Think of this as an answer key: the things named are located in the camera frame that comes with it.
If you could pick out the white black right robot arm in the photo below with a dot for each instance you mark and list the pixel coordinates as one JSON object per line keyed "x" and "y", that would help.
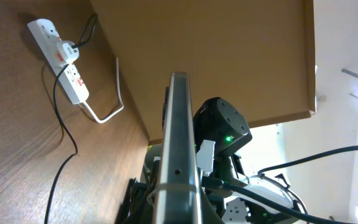
{"x": 229, "y": 194}

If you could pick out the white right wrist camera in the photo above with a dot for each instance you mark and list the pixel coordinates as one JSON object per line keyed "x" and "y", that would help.
{"x": 205, "y": 157}

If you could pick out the white USB charger adapter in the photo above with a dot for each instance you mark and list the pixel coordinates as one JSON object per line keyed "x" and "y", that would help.
{"x": 66, "y": 53}

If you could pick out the white power strip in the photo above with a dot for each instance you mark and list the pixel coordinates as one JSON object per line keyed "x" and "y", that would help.
{"x": 47, "y": 36}

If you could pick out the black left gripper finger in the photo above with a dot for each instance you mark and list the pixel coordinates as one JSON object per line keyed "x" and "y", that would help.
{"x": 135, "y": 208}

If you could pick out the black Galaxy smartphone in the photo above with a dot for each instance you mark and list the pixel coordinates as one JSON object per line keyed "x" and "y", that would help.
{"x": 178, "y": 186}

